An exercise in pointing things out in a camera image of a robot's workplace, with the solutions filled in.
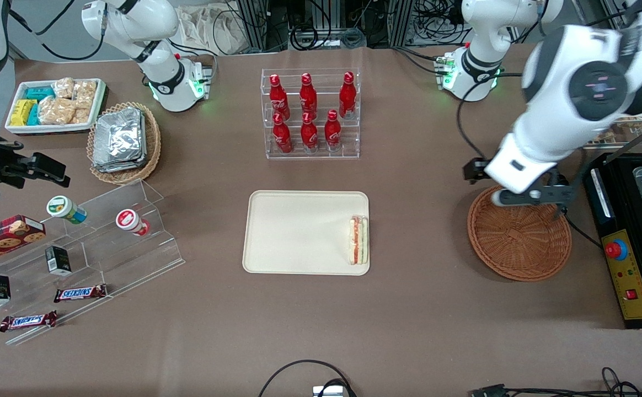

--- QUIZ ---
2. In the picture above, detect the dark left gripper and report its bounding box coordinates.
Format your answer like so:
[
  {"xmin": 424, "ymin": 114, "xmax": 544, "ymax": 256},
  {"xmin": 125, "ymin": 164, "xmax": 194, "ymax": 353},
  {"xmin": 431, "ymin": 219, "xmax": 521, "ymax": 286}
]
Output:
[{"xmin": 463, "ymin": 158, "xmax": 575, "ymax": 221}]

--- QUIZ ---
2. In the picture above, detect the triangular sandwich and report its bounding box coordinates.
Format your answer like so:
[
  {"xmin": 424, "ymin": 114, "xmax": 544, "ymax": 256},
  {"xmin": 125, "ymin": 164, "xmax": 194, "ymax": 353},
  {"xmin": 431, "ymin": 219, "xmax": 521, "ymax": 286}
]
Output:
[{"xmin": 349, "ymin": 216, "xmax": 370, "ymax": 265}]

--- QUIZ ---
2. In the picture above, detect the brown round wicker basket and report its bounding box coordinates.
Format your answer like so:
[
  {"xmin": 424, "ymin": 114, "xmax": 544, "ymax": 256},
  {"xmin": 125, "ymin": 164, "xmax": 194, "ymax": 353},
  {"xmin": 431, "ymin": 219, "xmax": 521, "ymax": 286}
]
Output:
[{"xmin": 467, "ymin": 184, "xmax": 573, "ymax": 282}]

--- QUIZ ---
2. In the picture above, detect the white rectangular snack tray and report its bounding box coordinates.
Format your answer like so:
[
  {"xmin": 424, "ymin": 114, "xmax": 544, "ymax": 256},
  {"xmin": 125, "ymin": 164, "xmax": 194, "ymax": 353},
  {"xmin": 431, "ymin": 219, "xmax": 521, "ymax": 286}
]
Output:
[{"xmin": 5, "ymin": 78, "xmax": 106, "ymax": 136}]

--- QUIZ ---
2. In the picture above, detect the light oval wicker basket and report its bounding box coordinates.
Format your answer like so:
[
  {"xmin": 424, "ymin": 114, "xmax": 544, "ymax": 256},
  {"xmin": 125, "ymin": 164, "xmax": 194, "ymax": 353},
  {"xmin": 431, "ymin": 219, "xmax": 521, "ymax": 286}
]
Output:
[{"xmin": 87, "ymin": 102, "xmax": 162, "ymax": 185}]

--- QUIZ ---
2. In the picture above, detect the beige plastic tray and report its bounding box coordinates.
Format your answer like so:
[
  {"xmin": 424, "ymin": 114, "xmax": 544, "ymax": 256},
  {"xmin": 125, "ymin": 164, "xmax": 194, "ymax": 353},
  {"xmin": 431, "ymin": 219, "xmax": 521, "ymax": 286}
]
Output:
[{"xmin": 242, "ymin": 190, "xmax": 371, "ymax": 276}]

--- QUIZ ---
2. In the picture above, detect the green lidded yogurt cup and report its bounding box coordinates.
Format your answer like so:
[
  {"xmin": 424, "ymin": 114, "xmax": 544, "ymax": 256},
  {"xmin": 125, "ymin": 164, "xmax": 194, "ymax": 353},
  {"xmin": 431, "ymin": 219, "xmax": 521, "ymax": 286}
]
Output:
[{"xmin": 46, "ymin": 195, "xmax": 88, "ymax": 224}]

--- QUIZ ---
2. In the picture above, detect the yellow snack packet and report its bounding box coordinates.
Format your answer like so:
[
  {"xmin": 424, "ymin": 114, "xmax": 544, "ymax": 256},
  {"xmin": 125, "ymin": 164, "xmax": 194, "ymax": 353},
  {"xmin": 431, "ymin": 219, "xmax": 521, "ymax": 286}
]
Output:
[{"xmin": 11, "ymin": 99, "xmax": 38, "ymax": 126}]

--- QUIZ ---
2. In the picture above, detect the stack of foil containers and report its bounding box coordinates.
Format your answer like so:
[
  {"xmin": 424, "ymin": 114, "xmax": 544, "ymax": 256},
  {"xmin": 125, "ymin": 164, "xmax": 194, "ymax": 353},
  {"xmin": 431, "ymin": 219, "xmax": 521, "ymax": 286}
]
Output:
[{"xmin": 92, "ymin": 108, "xmax": 148, "ymax": 173}]

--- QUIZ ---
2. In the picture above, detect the red tartan cookie box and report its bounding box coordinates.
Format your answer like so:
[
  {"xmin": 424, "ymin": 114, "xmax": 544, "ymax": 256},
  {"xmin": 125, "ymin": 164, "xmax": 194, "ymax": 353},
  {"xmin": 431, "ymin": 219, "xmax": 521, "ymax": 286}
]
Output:
[{"xmin": 0, "ymin": 215, "xmax": 46, "ymax": 270}]

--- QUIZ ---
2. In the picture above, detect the red lidded yogurt cup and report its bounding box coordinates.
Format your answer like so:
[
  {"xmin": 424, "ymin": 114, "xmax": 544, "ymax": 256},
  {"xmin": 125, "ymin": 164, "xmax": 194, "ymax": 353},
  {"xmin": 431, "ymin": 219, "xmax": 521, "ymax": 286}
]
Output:
[{"xmin": 115, "ymin": 209, "xmax": 151, "ymax": 237}]

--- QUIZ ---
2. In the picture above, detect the black machine housing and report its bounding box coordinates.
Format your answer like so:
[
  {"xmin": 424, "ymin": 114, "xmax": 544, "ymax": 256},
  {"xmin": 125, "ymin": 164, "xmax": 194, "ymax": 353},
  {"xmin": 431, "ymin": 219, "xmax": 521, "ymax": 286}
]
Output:
[{"xmin": 582, "ymin": 152, "xmax": 642, "ymax": 330}]

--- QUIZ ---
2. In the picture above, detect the clear acrylic stepped shelf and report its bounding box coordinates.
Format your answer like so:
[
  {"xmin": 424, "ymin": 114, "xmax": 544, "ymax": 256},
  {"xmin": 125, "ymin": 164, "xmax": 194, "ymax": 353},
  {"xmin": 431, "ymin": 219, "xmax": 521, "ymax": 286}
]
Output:
[{"xmin": 0, "ymin": 179, "xmax": 185, "ymax": 346}]

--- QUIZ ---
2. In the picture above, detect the Snickers chocolate bar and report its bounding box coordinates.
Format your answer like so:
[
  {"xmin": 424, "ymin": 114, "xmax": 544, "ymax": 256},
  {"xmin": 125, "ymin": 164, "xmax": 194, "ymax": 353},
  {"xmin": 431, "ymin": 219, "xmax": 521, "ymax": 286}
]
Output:
[
  {"xmin": 53, "ymin": 284, "xmax": 108, "ymax": 303},
  {"xmin": 0, "ymin": 310, "xmax": 58, "ymax": 332}
]

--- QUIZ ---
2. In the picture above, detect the yellow control panel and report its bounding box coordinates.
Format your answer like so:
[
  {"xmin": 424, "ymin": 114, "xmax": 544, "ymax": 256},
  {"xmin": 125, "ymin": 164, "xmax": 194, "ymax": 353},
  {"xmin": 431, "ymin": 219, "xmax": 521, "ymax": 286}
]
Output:
[{"xmin": 601, "ymin": 229, "xmax": 642, "ymax": 321}]

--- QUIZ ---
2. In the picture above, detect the red cola bottle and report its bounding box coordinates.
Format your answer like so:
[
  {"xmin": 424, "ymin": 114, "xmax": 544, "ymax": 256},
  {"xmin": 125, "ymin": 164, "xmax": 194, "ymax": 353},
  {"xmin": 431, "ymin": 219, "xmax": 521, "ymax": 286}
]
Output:
[
  {"xmin": 272, "ymin": 113, "xmax": 293, "ymax": 154},
  {"xmin": 324, "ymin": 109, "xmax": 343, "ymax": 152},
  {"xmin": 269, "ymin": 74, "xmax": 290, "ymax": 119},
  {"xmin": 301, "ymin": 112, "xmax": 319, "ymax": 153},
  {"xmin": 339, "ymin": 72, "xmax": 357, "ymax": 119},
  {"xmin": 299, "ymin": 73, "xmax": 318, "ymax": 116}
]

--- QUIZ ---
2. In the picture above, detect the clear acrylic bottle rack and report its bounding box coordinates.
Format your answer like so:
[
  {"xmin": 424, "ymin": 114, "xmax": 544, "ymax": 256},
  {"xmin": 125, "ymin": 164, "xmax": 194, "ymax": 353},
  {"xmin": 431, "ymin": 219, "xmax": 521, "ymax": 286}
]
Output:
[{"xmin": 260, "ymin": 68, "xmax": 361, "ymax": 160}]

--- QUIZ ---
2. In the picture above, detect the white cloth bag pile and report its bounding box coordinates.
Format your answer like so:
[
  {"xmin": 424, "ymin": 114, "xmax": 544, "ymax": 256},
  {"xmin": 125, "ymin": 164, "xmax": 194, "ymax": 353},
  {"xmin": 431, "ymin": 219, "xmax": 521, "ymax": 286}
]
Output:
[{"xmin": 176, "ymin": 4, "xmax": 245, "ymax": 56}]

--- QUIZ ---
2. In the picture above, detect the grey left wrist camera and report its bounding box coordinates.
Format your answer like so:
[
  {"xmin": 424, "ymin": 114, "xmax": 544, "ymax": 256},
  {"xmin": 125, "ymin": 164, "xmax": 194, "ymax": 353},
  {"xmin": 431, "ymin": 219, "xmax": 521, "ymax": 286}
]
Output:
[{"xmin": 491, "ymin": 189, "xmax": 527, "ymax": 208}]

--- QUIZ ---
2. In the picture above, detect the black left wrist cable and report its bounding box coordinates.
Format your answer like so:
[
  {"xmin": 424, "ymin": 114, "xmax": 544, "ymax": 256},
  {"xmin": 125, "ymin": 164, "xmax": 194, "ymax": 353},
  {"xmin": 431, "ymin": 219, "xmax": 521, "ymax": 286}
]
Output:
[{"xmin": 456, "ymin": 72, "xmax": 526, "ymax": 166}]

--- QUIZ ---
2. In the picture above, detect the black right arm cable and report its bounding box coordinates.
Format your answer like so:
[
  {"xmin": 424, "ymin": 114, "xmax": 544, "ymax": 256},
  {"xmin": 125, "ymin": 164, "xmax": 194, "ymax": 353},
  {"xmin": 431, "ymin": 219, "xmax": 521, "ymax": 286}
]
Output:
[{"xmin": 8, "ymin": 0, "xmax": 108, "ymax": 62}]

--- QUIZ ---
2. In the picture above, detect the black base cable bundle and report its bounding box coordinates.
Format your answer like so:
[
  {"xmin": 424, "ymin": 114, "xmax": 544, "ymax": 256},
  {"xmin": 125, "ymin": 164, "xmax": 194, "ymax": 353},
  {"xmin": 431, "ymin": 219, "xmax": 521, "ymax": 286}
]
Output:
[{"xmin": 392, "ymin": 45, "xmax": 450, "ymax": 77}]

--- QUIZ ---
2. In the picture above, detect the black cable with connector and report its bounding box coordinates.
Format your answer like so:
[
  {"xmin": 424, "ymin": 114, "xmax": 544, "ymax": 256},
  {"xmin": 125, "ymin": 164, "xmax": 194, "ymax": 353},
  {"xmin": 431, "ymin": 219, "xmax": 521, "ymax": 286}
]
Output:
[{"xmin": 469, "ymin": 367, "xmax": 642, "ymax": 397}]

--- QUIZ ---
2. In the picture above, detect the aluminium profile frame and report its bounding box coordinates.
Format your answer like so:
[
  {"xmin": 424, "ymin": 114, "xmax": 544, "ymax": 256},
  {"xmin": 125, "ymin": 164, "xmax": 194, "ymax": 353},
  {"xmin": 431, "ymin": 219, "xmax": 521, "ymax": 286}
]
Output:
[{"xmin": 236, "ymin": 0, "xmax": 416, "ymax": 53}]

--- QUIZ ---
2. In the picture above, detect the black looped cable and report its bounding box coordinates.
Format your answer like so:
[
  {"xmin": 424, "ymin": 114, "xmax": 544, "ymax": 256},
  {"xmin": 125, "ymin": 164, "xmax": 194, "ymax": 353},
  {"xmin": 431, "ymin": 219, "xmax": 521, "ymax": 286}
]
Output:
[{"xmin": 258, "ymin": 360, "xmax": 358, "ymax": 397}]

